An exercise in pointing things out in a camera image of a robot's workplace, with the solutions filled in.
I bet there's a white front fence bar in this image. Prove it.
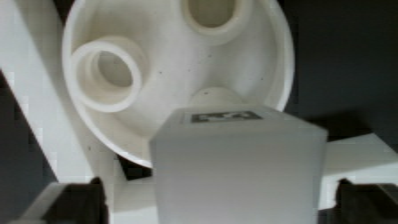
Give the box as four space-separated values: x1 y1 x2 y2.
0 0 158 224

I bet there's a white stool leg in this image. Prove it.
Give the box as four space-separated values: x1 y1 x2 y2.
149 106 327 224

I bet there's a white right fence bar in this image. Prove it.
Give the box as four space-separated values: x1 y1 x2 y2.
318 134 398 210

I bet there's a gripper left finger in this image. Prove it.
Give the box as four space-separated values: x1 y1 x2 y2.
42 177 108 224

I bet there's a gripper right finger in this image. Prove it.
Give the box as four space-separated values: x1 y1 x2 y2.
336 179 398 224

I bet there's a white fence bar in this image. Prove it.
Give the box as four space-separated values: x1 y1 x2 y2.
318 134 398 210
0 0 158 224

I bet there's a white round stool seat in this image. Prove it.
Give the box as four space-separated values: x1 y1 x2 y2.
62 0 295 166

